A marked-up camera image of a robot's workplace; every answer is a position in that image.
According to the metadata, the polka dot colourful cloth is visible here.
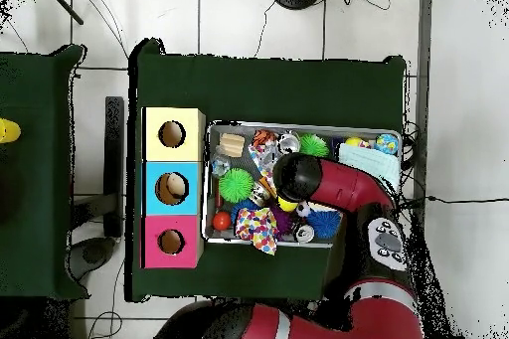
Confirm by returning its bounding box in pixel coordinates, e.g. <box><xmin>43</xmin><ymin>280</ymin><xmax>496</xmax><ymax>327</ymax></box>
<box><xmin>235</xmin><ymin>207</ymin><xmax>279</xmax><ymax>256</ymax></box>

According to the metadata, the mint green cloth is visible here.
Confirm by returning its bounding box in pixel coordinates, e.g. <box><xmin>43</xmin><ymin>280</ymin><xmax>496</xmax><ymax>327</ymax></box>
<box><xmin>337</xmin><ymin>143</ymin><xmax>402</xmax><ymax>193</ymax></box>

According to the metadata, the clear shallow mesh bin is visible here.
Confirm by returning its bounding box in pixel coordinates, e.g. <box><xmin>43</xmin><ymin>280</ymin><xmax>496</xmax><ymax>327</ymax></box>
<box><xmin>204</xmin><ymin>121</ymin><xmax>402</xmax><ymax>252</ymax></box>

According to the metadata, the wooden box with three holes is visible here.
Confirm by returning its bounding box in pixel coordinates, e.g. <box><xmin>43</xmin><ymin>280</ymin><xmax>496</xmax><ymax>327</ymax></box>
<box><xmin>141</xmin><ymin>106</ymin><xmax>207</xmax><ymax>270</ymax></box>

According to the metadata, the large green spiky ball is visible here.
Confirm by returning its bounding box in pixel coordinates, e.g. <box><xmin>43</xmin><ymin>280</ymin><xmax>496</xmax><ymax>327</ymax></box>
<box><xmin>218</xmin><ymin>167</ymin><xmax>255</xmax><ymax>204</ymax></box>

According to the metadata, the orange tiger toy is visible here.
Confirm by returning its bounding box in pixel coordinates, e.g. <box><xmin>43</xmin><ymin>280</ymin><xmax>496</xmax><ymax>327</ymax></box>
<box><xmin>251</xmin><ymin>128</ymin><xmax>279</xmax><ymax>153</ymax></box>

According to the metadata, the pale wooden block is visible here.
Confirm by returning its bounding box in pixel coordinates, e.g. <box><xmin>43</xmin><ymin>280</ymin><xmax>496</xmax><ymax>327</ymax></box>
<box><xmin>220</xmin><ymin>132</ymin><xmax>247</xmax><ymax>158</ymax></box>

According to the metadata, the crushed silver can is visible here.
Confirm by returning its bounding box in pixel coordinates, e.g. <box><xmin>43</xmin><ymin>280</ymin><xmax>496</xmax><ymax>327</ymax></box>
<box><xmin>277</xmin><ymin>131</ymin><xmax>302</xmax><ymax>156</ymax></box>

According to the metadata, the yellow smiley ball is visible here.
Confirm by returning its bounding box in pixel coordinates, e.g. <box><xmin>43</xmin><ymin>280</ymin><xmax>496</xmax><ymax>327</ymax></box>
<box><xmin>277</xmin><ymin>197</ymin><xmax>299</xmax><ymax>214</ymax></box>

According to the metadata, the red ball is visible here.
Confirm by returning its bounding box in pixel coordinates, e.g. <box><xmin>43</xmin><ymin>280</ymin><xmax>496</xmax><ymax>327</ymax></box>
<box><xmin>212</xmin><ymin>211</ymin><xmax>233</xmax><ymax>233</ymax></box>

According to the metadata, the small green spiky ball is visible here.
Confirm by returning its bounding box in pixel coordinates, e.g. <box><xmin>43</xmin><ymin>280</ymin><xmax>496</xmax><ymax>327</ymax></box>
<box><xmin>298</xmin><ymin>133</ymin><xmax>330</xmax><ymax>159</ymax></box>

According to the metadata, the blue spiky ball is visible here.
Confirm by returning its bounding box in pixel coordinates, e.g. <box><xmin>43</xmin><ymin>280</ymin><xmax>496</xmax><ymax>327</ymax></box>
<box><xmin>307</xmin><ymin>210</ymin><xmax>343</xmax><ymax>241</ymax></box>

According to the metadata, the blue globe ball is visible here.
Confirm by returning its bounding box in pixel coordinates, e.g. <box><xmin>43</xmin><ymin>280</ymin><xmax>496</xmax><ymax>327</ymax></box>
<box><xmin>374</xmin><ymin>133</ymin><xmax>400</xmax><ymax>157</ymax></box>

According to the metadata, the side table with green cloth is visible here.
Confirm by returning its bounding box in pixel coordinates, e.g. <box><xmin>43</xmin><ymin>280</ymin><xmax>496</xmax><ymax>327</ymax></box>
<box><xmin>0</xmin><ymin>44</ymin><xmax>87</xmax><ymax>300</ymax></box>

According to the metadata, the yellow round object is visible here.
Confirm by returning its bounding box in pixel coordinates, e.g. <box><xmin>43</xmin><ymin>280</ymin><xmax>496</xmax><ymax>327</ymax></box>
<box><xmin>0</xmin><ymin>118</ymin><xmax>21</xmax><ymax>144</ymax></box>

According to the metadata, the black rod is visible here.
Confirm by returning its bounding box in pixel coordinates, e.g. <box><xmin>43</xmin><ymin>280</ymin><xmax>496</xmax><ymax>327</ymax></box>
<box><xmin>41</xmin><ymin>0</ymin><xmax>85</xmax><ymax>26</ymax></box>

